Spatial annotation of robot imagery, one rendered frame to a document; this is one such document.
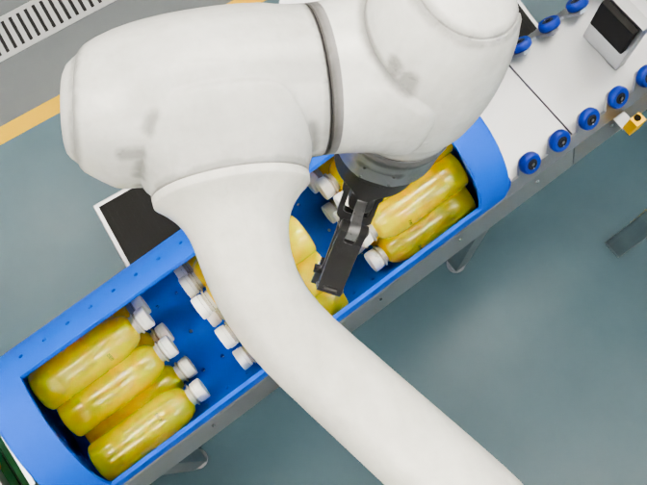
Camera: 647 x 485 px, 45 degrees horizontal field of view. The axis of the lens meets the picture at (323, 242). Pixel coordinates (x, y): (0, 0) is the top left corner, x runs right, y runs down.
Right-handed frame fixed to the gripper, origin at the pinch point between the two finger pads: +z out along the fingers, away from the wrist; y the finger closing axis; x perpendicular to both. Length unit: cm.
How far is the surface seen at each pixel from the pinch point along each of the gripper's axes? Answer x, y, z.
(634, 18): 44, -70, 34
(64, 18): -102, -107, 164
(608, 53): 45, -71, 47
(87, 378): -29, 19, 51
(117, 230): -54, -36, 149
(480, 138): 19.3, -32.5, 28.5
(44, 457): -29, 32, 44
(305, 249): -1.8, -9.0, 38.0
